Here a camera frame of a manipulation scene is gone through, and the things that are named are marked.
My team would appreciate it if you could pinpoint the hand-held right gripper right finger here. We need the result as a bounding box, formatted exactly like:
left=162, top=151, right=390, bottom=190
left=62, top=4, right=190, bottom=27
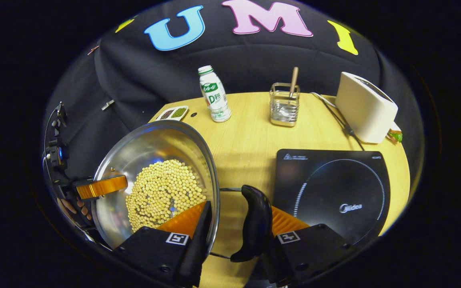
left=261, top=206, right=358, bottom=287

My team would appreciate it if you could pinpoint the black induction cooktop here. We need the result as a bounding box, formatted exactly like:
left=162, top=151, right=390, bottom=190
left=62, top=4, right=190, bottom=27
left=272, top=149, right=391, bottom=247

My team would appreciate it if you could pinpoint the steel pot with black handle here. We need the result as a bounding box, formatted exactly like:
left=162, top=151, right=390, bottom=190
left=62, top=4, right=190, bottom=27
left=92, top=120, right=273, bottom=263

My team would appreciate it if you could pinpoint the clear square utensil holder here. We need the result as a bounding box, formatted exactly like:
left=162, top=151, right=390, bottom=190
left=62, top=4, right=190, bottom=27
left=269, top=82, right=301, bottom=128

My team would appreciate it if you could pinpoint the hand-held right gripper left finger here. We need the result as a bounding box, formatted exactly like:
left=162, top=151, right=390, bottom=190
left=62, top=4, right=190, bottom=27
left=112, top=200, right=213, bottom=288

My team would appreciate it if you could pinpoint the toaster power cable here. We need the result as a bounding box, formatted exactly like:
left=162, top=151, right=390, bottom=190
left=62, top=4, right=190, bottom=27
left=310, top=92, right=365, bottom=151

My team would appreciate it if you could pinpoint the wooden-handled spoon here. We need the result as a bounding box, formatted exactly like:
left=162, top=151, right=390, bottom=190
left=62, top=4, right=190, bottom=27
left=288, top=67, right=299, bottom=101

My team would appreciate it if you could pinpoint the white bottle with green label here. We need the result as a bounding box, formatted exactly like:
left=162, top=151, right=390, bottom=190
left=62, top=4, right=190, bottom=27
left=198, top=65, right=232, bottom=123

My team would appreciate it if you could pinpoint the black backdrop cloth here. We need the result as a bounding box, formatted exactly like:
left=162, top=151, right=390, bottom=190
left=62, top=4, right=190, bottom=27
left=40, top=0, right=424, bottom=182

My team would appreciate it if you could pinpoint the white divided dish of grains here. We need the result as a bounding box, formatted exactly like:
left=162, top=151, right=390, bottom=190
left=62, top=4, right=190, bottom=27
left=155, top=106, right=189, bottom=122

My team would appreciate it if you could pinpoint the white toaster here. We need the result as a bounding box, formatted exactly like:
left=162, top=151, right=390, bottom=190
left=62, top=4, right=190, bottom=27
left=335, top=72, right=399, bottom=144

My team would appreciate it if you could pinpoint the sandwich on small plate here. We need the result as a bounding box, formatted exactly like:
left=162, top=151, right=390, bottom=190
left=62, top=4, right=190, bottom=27
left=387, top=122, right=403, bottom=144

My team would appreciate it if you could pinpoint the pile of yellow soybeans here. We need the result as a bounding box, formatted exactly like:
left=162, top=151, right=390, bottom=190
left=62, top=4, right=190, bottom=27
left=125, top=159, right=207, bottom=233

